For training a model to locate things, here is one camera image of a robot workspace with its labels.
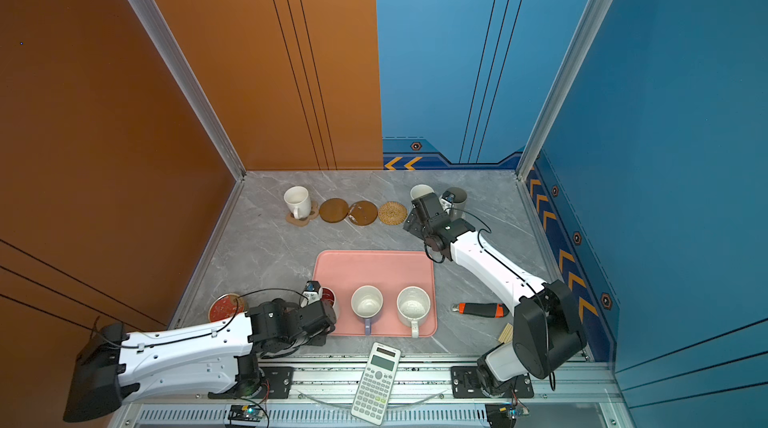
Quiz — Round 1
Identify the pink tray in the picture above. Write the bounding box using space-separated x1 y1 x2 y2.
313 250 437 338

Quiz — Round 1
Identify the grey mug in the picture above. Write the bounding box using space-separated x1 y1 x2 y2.
443 187 468 220

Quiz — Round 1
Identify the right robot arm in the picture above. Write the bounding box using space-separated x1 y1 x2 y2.
404 192 588 397

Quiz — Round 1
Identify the orange black utility knife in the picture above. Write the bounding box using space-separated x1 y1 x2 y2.
451 302 509 318

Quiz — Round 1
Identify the white mug purple handle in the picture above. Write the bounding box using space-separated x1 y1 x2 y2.
351 285 384 336

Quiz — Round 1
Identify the aluminium frame post left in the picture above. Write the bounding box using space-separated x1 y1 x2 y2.
127 0 246 182

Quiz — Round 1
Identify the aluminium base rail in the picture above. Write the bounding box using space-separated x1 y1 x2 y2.
109 355 633 427

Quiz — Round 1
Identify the matte brown wooden coaster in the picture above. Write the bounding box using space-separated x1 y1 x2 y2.
319 198 349 223

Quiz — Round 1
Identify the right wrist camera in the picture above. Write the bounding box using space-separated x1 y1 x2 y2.
439 191 455 212

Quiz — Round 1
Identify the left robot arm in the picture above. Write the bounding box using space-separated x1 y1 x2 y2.
63 298 337 423

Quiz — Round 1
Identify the small wooden block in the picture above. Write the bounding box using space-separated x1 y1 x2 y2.
498 323 514 344

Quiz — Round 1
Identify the glossy brown wooden coaster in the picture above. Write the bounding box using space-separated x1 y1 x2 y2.
347 200 378 226

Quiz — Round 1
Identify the white calculator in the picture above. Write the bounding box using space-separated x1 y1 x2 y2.
351 342 401 426

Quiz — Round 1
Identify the right circuit board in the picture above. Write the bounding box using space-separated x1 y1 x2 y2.
484 403 529 428

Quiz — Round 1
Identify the left circuit board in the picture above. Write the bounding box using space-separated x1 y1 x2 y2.
227 403 270 427

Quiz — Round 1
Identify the light blue mug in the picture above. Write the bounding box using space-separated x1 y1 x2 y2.
410 183 434 201

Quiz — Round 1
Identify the circuit board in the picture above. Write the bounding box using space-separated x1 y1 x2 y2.
484 403 529 428
227 403 270 427

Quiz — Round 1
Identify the red inside mug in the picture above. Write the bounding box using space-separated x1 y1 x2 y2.
321 286 340 318

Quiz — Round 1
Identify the red round tin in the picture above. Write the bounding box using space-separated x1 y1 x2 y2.
208 293 248 322

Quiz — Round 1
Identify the cream mug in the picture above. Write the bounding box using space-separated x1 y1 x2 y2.
397 286 431 338

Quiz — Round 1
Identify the aluminium frame post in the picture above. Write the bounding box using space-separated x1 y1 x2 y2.
516 0 614 182
127 0 246 182

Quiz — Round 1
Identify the cork paw print coaster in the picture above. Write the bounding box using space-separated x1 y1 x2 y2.
285 200 319 227

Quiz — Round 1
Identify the woven rattan coaster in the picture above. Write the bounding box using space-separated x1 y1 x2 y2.
378 201 408 226

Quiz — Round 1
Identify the aluminium frame post right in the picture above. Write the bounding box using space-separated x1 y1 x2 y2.
516 0 614 182

